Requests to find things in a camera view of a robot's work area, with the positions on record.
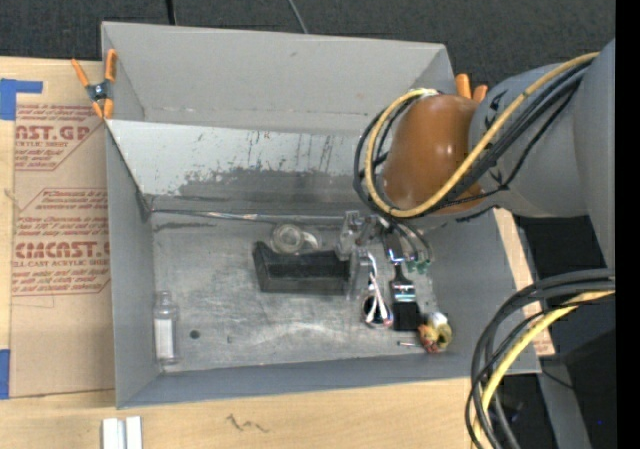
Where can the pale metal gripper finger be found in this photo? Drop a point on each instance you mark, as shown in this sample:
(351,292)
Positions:
(361,277)
(404,293)

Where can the yellow red white toy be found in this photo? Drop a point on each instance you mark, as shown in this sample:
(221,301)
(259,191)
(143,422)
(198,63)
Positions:
(436,333)

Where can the small thin metal pin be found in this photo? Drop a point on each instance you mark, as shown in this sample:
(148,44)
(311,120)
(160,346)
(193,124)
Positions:
(406,344)

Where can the dark green flat block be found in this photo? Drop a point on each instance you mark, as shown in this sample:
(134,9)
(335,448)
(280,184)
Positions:
(300,272)

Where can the clear glass cup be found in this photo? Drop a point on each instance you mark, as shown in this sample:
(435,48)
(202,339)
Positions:
(289,238)

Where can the grey metal bin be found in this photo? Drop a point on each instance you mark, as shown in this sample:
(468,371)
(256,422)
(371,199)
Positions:
(250,322)

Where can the clear plastic bottle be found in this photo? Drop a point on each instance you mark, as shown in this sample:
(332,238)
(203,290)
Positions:
(165,332)

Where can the brown cardboard board red print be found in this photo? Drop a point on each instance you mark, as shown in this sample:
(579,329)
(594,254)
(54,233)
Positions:
(60,237)

